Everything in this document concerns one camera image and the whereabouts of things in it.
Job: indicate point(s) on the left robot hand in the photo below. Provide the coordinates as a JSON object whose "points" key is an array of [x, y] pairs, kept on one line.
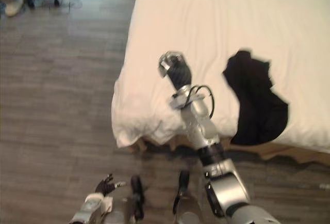
{"points": [[105, 184]]}

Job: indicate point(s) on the wooden bed frame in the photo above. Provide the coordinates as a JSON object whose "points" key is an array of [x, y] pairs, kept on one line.
{"points": [[270, 151]]}

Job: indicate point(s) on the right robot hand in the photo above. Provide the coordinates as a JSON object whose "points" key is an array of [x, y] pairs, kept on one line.
{"points": [[178, 69]]}

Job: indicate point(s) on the black cloth garment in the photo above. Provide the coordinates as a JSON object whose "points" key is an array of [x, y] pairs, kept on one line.
{"points": [[255, 100]]}

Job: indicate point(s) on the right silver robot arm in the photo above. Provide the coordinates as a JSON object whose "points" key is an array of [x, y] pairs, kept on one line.
{"points": [[206, 136]]}

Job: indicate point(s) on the person's foot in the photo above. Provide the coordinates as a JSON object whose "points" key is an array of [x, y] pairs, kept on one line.
{"points": [[14, 6]]}

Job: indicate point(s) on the white bed sheet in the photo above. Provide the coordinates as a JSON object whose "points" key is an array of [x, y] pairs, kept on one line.
{"points": [[219, 40]]}

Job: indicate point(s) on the robot right leg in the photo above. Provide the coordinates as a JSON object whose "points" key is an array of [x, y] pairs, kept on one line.
{"points": [[184, 198]]}

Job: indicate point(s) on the robot leg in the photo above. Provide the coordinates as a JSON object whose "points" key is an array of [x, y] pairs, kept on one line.
{"points": [[184, 198], [136, 198]]}

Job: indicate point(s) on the robot left leg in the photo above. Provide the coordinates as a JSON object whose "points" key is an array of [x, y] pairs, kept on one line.
{"points": [[136, 198]]}

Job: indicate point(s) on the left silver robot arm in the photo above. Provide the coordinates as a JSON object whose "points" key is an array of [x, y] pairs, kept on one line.
{"points": [[89, 209]]}

